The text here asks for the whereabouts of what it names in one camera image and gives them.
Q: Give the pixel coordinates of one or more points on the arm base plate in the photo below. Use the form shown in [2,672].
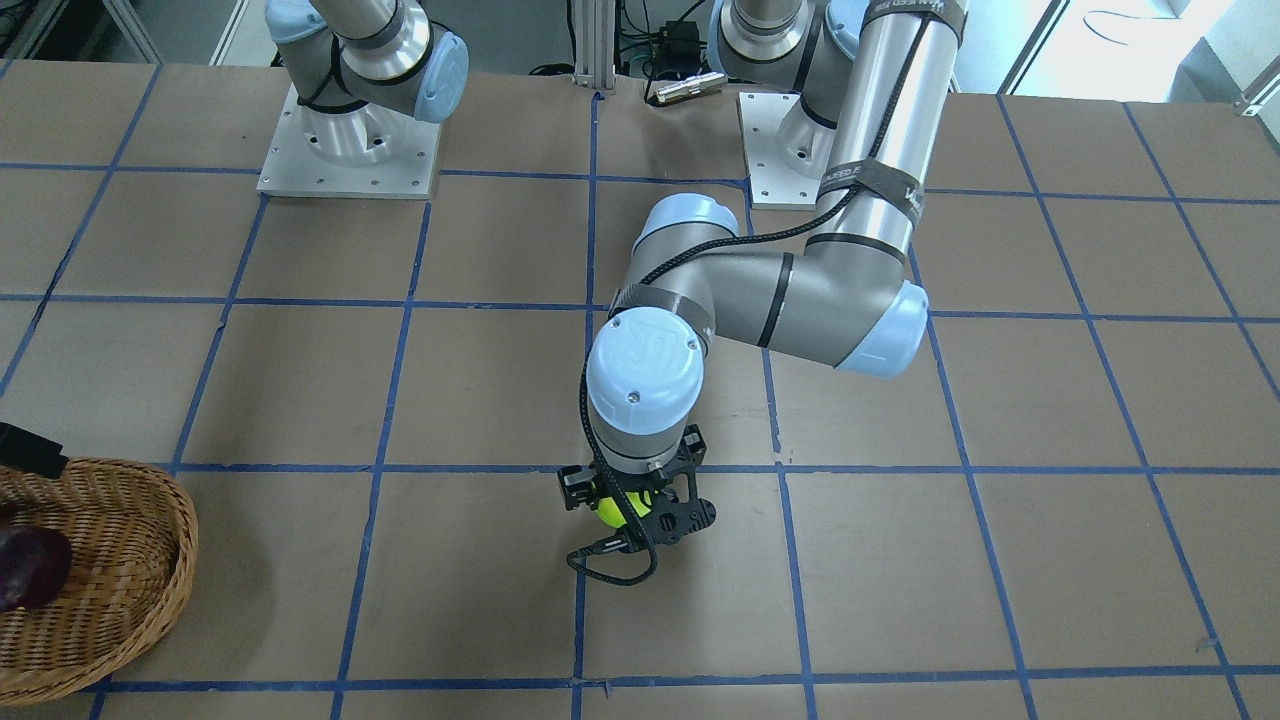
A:
[786,151]
[370,153]

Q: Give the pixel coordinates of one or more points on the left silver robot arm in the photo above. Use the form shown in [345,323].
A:
[832,290]

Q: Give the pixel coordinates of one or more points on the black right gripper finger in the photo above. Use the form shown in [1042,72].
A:
[22,450]

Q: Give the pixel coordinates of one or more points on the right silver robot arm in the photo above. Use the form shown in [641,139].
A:
[366,48]

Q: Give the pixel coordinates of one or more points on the dark red apple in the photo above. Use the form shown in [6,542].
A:
[35,565]

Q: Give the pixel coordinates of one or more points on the woven wicker basket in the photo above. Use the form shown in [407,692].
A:
[134,537]

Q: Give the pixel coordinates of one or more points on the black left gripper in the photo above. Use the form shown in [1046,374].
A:
[573,490]

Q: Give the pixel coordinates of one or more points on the aluminium frame post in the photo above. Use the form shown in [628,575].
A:
[594,27]

